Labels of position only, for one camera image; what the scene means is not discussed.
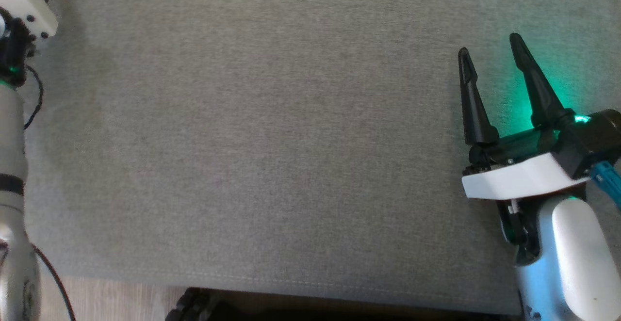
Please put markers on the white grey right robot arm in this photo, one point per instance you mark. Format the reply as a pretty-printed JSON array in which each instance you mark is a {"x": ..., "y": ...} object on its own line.
[{"x": 572, "y": 253}]

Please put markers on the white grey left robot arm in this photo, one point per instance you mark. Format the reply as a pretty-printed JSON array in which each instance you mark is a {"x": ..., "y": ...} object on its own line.
[{"x": 12, "y": 156}]

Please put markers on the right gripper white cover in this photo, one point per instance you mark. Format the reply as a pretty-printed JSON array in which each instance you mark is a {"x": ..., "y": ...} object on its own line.
[{"x": 524, "y": 178}]

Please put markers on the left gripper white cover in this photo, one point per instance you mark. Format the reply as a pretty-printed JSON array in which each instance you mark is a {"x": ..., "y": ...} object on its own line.
[{"x": 24, "y": 6}]

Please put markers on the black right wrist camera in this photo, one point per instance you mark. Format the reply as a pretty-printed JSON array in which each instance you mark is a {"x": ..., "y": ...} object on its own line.
[{"x": 594, "y": 139}]

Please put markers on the grey sofa seat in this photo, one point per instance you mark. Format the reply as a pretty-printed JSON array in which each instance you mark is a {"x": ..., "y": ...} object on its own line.
[{"x": 242, "y": 117}]

